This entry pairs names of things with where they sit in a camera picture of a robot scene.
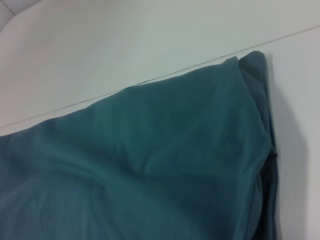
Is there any teal T-shirt with FREE print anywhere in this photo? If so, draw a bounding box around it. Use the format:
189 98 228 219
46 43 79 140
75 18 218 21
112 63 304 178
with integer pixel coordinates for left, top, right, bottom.
0 50 280 240

